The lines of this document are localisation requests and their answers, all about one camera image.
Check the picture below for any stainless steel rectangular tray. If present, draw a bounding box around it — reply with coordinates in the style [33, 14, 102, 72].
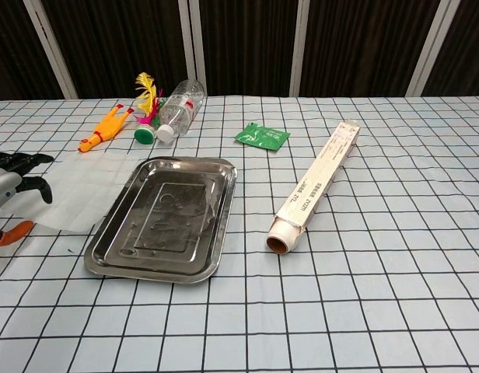
[83, 156, 240, 286]

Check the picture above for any long parchment roll box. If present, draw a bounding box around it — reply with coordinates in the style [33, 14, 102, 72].
[273, 120, 360, 234]

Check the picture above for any blue checked tablecloth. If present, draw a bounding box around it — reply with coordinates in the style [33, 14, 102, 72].
[0, 94, 479, 373]

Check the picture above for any clear plastic bottle white cap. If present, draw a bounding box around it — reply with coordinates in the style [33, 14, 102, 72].
[156, 78, 207, 145]

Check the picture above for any white screen frame post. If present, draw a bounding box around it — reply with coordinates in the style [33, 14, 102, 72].
[404, 0, 456, 97]
[178, 0, 208, 97]
[289, 0, 313, 97]
[23, 0, 79, 100]

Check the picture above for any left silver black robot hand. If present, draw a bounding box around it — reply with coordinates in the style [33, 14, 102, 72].
[0, 152, 54, 248]

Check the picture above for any green foil sachet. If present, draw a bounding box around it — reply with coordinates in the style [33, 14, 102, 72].
[234, 121, 292, 151]

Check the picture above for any translucent white baking paper sheet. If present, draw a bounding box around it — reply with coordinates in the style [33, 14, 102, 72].
[19, 153, 143, 235]

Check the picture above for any dark brown screen panel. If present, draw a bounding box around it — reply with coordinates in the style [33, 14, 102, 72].
[40, 0, 196, 99]
[0, 0, 65, 102]
[300, 0, 439, 97]
[198, 0, 301, 97]
[421, 0, 479, 97]

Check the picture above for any feather shuttlecock with green base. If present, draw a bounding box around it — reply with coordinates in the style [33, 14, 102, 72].
[132, 71, 165, 145]

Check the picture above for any yellow rubber chicken toy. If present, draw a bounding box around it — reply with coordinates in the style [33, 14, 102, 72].
[78, 104, 135, 154]

